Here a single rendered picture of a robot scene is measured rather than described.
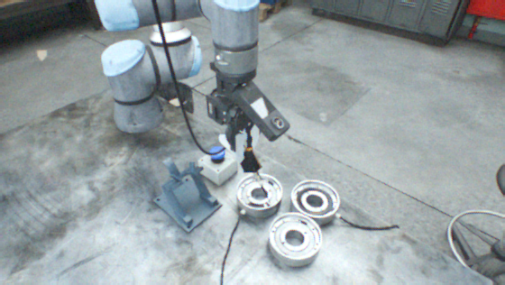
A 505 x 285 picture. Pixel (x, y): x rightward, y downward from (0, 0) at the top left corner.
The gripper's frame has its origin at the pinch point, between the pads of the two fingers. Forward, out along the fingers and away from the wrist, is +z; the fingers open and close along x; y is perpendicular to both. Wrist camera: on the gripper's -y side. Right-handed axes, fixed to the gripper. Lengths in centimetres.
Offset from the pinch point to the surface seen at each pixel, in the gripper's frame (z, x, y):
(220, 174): 9.6, 1.6, 7.2
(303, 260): 9.6, 6.1, -20.3
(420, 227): 93, -93, -33
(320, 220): 10.2, -4.0, -17.6
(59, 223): 13.2, 33.0, 25.1
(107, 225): 13.2, 26.3, 17.0
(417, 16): 68, -321, 65
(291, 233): 11.6, 1.8, -14.5
